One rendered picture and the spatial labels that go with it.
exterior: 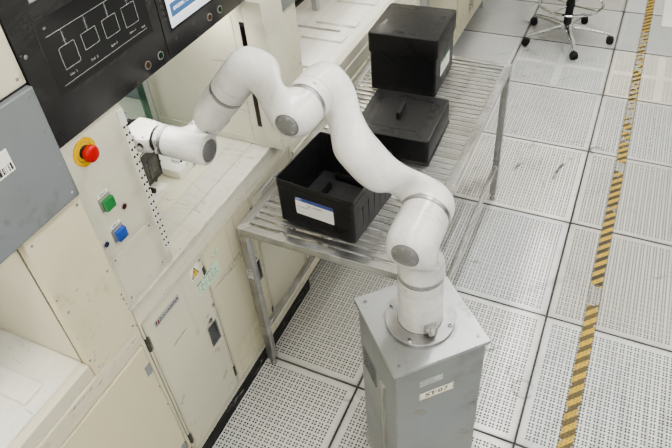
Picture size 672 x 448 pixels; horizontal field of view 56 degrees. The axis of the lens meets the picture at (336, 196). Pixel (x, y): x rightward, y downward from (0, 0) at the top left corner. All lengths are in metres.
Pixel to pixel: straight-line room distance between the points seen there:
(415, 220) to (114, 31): 0.78
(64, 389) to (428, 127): 1.40
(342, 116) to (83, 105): 0.56
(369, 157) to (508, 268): 1.66
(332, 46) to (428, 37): 0.48
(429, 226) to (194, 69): 1.09
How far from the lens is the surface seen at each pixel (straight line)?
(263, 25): 1.93
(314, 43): 2.81
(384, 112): 2.32
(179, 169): 2.13
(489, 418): 2.49
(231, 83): 1.43
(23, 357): 1.83
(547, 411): 2.54
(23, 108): 1.35
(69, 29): 1.42
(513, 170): 3.47
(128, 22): 1.54
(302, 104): 1.30
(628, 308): 2.91
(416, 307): 1.62
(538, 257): 3.01
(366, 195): 1.91
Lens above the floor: 2.14
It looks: 41 degrees down
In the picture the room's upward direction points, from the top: 5 degrees counter-clockwise
